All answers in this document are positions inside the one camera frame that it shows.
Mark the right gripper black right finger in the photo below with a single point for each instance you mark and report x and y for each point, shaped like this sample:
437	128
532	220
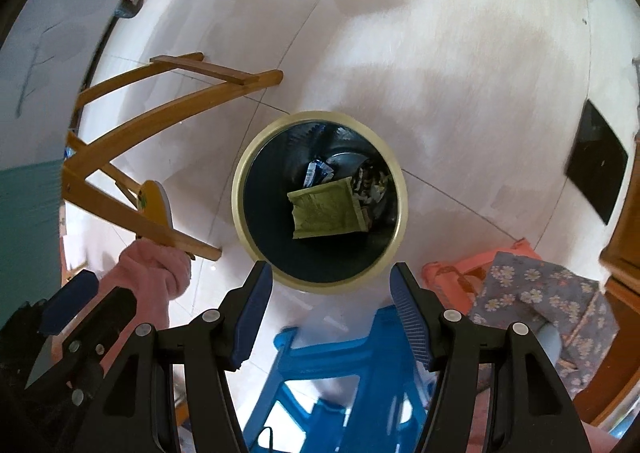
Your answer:
529	409

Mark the round cream-rimmed trash bin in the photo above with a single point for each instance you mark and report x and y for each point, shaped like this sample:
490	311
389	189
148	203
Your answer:
308	149

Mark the blue plastic stool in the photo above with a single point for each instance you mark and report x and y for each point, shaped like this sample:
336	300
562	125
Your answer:
360	395

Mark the orange plastic stool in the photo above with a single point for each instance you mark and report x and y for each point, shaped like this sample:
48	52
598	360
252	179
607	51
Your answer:
457	284

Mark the grey floral cloth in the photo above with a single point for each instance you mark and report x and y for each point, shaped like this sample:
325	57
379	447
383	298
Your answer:
537	293

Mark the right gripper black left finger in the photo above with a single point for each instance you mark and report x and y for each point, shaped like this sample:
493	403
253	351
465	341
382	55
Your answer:
217	342

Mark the black floor mat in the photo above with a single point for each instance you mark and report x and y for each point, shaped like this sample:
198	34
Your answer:
597	162

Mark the teal patterned tablecloth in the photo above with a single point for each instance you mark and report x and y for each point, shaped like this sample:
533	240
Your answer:
30	259

